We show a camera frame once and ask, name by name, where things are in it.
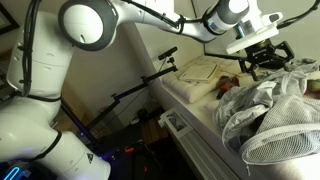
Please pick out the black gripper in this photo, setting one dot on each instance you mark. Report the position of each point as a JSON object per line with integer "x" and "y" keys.
{"x": 265, "y": 55}

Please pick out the black bar camera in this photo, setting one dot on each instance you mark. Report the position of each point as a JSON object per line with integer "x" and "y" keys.
{"x": 167, "y": 52}

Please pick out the grey mesh laundry bag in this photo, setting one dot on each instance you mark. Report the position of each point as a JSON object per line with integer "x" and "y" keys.
{"x": 286, "y": 133}

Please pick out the framed black and white photo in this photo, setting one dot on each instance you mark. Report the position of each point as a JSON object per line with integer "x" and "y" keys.
{"x": 176, "y": 121}

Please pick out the dark wall picture frame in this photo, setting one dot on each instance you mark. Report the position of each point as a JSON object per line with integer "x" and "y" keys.
{"x": 7, "y": 20}

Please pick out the white wrist camera mount plate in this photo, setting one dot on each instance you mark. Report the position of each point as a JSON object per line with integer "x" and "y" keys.
{"x": 253, "y": 40}

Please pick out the cream paper booklet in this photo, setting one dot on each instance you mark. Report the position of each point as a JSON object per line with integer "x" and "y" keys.
{"x": 200, "y": 72}

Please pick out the red brown cloth item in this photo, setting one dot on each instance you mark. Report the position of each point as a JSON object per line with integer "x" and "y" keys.
{"x": 228, "y": 87}

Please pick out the black articulated camera stand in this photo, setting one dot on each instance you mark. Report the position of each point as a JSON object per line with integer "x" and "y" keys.
{"x": 150, "y": 80}

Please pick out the white slatted panel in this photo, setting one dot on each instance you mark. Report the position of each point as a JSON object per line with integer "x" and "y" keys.
{"x": 196, "y": 150}

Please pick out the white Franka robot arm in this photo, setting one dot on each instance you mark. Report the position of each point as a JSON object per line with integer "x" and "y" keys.
{"x": 26, "y": 126}

